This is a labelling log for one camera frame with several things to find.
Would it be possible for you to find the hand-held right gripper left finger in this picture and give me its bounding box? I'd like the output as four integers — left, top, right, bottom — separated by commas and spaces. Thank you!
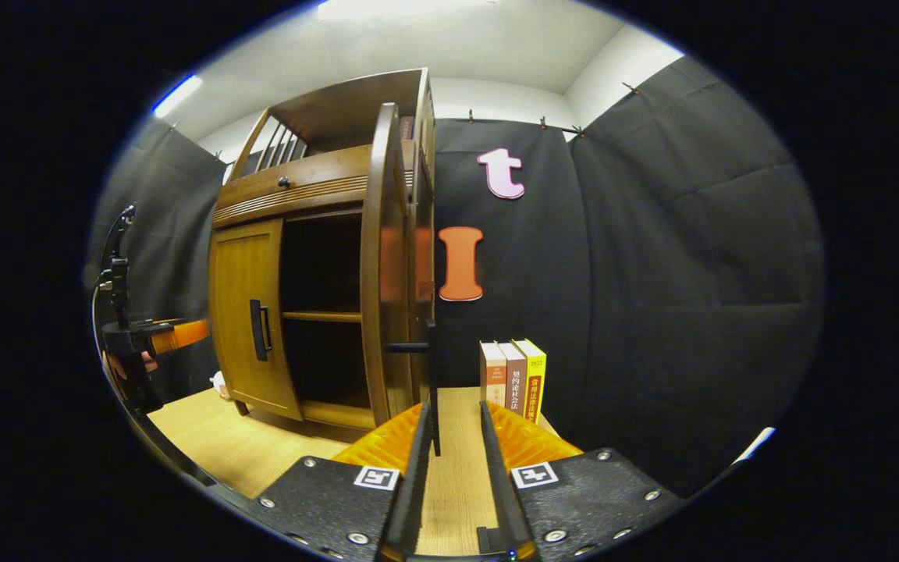
251, 400, 432, 562

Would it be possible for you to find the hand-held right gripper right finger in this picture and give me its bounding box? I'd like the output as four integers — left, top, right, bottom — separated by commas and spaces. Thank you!
478, 400, 684, 562

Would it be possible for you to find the black door handle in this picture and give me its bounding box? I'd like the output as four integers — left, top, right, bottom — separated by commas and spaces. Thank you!
249, 299, 272, 362
383, 318, 441, 457

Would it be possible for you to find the wooden shoe cabinet door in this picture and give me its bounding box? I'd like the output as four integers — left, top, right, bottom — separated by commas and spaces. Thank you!
209, 217, 304, 422
360, 101, 439, 430

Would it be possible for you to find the wooden double-door shoe cabinet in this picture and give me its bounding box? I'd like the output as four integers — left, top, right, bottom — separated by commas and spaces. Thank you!
208, 68, 439, 434

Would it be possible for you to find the yellow book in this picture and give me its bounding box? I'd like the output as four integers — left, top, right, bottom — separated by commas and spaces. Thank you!
512, 338, 548, 425

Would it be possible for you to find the black backdrop cloth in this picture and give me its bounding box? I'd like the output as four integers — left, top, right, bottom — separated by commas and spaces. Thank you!
87, 55, 825, 500

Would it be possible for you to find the large ceiling light panel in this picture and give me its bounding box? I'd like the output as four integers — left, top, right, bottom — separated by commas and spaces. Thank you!
317, 0, 497, 20

